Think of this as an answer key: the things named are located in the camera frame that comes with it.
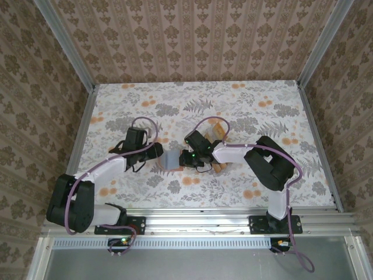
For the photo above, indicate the pink leather card holder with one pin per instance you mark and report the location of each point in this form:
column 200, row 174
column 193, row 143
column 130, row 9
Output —
column 170, row 161

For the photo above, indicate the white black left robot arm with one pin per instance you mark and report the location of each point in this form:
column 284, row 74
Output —
column 102, row 169

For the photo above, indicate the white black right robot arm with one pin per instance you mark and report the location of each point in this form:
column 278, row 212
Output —
column 233, row 153

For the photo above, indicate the gold VIP card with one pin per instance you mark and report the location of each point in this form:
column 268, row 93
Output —
column 218, row 131
column 219, row 168

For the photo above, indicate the small black electronics board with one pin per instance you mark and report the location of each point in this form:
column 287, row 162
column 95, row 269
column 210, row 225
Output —
column 122, row 243
column 279, row 244

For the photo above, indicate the grey metal panel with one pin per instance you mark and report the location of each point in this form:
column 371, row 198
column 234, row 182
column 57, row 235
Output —
column 189, row 265

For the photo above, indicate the aluminium frame rail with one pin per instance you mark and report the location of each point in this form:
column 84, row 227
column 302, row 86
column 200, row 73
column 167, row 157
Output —
column 198, row 223

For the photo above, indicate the aluminium side rail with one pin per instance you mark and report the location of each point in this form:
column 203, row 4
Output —
column 319, row 146
column 77, row 146

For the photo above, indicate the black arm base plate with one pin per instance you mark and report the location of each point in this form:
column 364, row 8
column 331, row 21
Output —
column 297, row 221
column 140, row 226

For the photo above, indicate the aluminium corner post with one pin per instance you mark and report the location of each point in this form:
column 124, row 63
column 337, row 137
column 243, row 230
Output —
column 65, row 43
column 323, row 43

